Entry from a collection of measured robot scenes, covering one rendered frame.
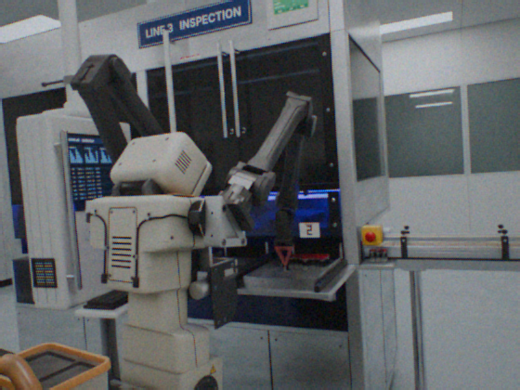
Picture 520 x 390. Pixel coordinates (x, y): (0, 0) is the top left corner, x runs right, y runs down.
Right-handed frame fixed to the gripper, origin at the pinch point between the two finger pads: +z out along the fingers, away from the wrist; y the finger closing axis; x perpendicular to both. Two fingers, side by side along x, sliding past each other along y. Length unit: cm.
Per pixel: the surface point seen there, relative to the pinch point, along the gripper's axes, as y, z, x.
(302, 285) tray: -24.8, 2.4, -8.5
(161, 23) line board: 30, -107, 54
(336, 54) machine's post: 11, -79, -24
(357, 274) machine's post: 9.2, 8.0, -27.4
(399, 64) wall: 464, -164, -111
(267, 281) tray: -21.8, 1.7, 3.3
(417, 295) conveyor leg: 18, 20, -51
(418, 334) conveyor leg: 18, 36, -51
